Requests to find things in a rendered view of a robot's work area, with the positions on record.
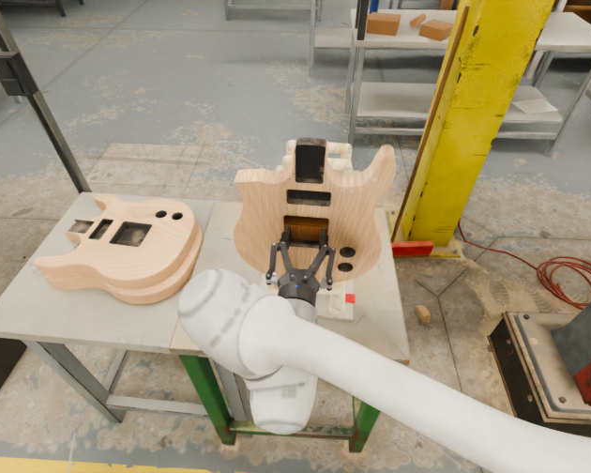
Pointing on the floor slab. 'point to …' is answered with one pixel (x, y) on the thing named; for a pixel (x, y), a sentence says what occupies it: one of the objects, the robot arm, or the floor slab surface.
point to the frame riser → (515, 388)
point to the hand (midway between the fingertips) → (305, 233)
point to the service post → (16, 73)
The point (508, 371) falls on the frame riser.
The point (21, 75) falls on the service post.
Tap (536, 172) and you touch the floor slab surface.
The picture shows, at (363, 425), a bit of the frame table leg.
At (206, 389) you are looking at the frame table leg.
